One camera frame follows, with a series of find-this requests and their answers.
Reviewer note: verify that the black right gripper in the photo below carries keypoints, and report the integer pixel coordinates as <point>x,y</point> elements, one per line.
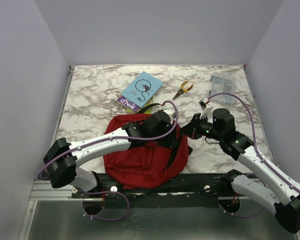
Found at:
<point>192,131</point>

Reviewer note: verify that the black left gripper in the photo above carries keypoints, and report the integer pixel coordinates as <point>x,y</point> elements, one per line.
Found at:
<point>171,142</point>

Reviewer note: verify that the red student backpack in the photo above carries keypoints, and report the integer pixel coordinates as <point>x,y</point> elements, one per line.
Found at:
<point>144,167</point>

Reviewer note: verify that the light blue book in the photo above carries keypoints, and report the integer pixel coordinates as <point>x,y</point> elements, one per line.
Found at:
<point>142,89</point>

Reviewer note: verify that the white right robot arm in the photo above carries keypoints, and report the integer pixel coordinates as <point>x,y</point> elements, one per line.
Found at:
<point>279,194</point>

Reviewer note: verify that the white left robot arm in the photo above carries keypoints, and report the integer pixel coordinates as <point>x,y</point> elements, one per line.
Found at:
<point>64,159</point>

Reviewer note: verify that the green book under stack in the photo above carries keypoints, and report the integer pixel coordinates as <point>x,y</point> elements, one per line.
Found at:
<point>148,110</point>

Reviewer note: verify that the clear plastic organizer box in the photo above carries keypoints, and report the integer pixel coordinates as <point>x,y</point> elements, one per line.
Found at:
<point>223,83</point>

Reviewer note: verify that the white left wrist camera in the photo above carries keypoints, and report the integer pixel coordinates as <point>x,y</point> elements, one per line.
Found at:
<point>170,111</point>

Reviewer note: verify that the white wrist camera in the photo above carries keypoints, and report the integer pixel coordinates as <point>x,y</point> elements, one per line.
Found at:
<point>206,107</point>
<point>170,111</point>

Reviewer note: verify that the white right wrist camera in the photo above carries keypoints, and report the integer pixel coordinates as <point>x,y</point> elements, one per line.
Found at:
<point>206,107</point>

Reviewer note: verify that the yellow handled pliers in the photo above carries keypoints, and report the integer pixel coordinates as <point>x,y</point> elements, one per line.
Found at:
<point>182,89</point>

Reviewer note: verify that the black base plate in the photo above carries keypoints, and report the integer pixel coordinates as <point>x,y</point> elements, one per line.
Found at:
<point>209,190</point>

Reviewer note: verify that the aluminium mounting rail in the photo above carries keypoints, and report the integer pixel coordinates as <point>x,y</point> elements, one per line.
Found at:
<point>43,191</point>

